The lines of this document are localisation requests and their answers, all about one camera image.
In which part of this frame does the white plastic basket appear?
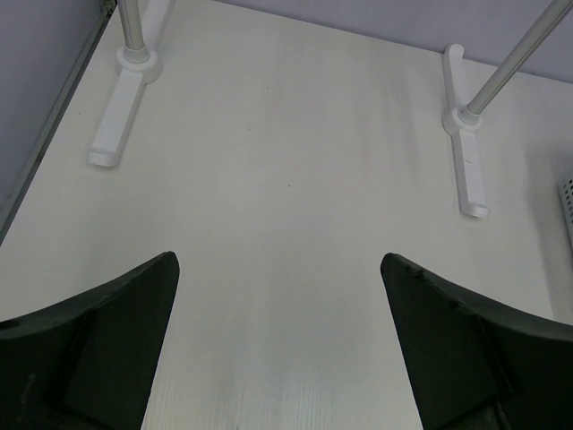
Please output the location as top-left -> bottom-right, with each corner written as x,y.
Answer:
558,176 -> 573,242

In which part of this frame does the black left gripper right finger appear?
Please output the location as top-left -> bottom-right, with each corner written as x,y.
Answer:
381,254 -> 572,429

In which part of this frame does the white and chrome clothes rack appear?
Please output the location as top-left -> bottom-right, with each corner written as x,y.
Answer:
88,1 -> 572,219

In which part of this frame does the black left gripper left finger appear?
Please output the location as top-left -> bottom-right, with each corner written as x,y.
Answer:
1,252 -> 180,429

